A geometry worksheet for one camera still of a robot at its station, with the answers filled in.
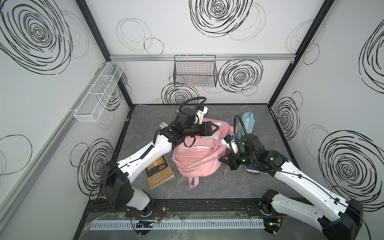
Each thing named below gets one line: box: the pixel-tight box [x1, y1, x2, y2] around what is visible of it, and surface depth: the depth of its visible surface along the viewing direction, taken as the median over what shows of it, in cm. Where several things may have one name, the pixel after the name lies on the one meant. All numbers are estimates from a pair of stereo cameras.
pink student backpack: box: [172, 121, 234, 189], surface depth 77 cm
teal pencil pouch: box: [237, 111, 256, 140], surface depth 107 cm
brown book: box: [144, 155, 175, 190], surface depth 86 cm
